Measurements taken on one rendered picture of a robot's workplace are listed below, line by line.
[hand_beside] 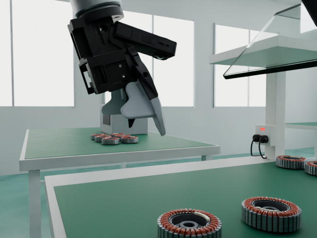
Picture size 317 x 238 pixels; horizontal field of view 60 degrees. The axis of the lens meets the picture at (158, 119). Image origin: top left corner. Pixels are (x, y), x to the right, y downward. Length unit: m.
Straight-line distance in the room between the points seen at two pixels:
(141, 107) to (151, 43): 0.11
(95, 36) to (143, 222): 0.37
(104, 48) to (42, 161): 1.00
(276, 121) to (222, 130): 4.44
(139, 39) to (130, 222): 0.36
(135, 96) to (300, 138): 7.03
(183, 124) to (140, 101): 4.81
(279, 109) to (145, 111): 0.98
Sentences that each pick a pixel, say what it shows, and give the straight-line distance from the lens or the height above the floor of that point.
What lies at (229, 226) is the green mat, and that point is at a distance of 0.59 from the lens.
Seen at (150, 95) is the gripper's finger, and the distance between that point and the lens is 0.40.
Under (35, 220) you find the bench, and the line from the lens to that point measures 1.49.
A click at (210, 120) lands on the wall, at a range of 5.54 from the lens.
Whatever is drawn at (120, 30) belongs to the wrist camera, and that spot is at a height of 1.10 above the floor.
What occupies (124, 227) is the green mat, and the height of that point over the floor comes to 0.75.
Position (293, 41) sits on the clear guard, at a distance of 0.20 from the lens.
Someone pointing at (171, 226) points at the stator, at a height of 0.79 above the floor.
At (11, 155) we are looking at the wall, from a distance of 4.57.
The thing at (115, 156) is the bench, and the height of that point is 0.73.
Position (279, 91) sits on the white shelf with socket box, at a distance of 1.32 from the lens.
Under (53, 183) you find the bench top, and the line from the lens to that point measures 0.93.
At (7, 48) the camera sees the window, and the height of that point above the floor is 1.82.
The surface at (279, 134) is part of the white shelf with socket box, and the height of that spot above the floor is 0.86.
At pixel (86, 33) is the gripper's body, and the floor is 1.09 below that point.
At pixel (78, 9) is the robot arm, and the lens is 0.44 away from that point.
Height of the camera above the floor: 0.98
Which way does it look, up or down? 2 degrees down
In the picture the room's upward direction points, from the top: straight up
